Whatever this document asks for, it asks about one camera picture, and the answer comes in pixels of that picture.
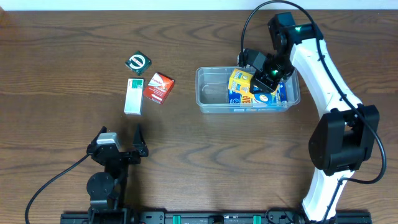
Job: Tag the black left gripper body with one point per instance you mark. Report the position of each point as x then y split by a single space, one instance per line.
128 159

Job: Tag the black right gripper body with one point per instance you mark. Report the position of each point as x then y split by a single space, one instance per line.
262 83

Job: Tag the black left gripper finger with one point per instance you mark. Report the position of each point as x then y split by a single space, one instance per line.
139 143
102 130

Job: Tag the blue Kool Fever box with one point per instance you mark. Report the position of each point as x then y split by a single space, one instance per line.
281 89

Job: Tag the yellow cough syrup box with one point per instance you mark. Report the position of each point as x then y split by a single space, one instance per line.
239 90

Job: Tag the clear plastic container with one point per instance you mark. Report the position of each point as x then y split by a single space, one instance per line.
212 91

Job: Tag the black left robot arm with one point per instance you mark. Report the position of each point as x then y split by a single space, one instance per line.
107 188

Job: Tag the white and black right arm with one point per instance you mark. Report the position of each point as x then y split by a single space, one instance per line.
347 130

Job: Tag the white and green box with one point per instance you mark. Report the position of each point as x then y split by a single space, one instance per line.
134 98

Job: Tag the red Panadol box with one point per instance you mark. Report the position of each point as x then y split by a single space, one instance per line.
159 88

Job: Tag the dark green square box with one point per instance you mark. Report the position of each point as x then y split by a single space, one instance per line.
138 63

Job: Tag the black mounting rail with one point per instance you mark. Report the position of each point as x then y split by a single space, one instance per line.
270 216

